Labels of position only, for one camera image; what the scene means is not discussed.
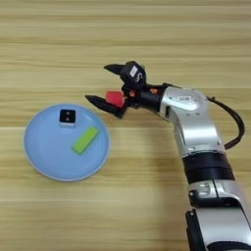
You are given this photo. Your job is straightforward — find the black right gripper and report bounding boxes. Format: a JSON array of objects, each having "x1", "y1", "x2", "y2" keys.
[{"x1": 84, "y1": 63, "x2": 166, "y2": 120}]

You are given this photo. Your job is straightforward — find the red cube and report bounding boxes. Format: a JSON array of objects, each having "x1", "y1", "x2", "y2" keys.
[{"x1": 105, "y1": 90, "x2": 126, "y2": 109}]

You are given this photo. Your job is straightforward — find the black cube with white base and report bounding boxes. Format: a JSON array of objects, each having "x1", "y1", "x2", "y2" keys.
[{"x1": 58, "y1": 109, "x2": 77, "y2": 128}]

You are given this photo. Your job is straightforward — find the green rectangular block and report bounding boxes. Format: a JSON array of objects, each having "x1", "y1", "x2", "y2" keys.
[{"x1": 71, "y1": 125, "x2": 100, "y2": 156}]

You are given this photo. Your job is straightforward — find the light blue round plate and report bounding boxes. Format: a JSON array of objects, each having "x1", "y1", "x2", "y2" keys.
[{"x1": 23, "y1": 103, "x2": 111, "y2": 182}]

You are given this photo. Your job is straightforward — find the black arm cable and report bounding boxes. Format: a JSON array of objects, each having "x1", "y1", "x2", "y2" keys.
[{"x1": 206, "y1": 95, "x2": 246, "y2": 151}]

